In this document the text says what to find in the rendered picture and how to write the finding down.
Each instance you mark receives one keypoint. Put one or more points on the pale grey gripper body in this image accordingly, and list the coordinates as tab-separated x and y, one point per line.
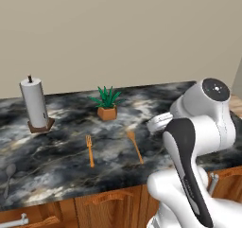
157	123

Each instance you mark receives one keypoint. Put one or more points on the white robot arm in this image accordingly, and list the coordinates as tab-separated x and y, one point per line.
201	121

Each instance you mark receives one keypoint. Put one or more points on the wooden cabinet door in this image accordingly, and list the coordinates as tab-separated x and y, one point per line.
110	213
228	187

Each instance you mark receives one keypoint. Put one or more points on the wooden drawer front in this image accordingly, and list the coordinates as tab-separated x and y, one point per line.
38	211

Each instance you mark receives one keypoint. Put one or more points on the wooden spatula spoon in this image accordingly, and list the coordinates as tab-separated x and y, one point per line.
135	146

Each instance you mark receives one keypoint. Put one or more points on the green plant in brown pot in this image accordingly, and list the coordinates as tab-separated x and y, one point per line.
107	103

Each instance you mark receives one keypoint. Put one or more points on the wooden fork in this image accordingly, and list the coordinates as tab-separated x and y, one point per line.
90	151

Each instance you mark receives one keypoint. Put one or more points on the white paper towel roll holder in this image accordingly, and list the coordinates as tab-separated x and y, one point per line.
34	102

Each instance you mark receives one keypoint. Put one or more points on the grey metal spoon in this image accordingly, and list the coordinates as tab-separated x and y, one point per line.
9	171

